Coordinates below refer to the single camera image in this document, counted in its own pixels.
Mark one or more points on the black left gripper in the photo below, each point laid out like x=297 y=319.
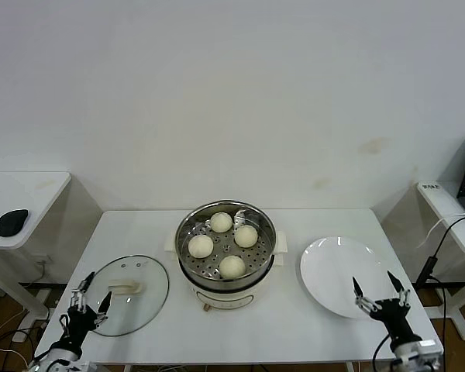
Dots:
x=77 y=323

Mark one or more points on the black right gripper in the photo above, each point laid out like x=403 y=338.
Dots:
x=393 y=317

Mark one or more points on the round glass pot lid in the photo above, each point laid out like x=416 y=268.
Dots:
x=147 y=279

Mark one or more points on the white steamed baozi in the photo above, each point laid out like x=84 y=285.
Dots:
x=246 y=236
x=221 y=222
x=232 y=266
x=200 y=246

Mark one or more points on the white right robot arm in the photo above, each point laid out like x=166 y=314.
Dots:
x=407 y=354

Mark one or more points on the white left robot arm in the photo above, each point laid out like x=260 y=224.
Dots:
x=58 y=356

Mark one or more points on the stainless steel steamer basket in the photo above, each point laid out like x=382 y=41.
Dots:
x=263 y=228

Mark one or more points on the round white plate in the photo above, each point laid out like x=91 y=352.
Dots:
x=333 y=271

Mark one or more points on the black computer mouse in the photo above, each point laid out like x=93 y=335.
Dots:
x=11 y=222

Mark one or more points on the white side desk with label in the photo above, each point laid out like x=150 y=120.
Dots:
x=449 y=201

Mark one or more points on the small white label sticker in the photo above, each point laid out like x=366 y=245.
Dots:
x=431 y=186

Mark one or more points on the cream electric cooker pot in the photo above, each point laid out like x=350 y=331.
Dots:
x=224 y=296

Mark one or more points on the wall power socket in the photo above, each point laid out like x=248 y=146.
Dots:
x=44 y=259

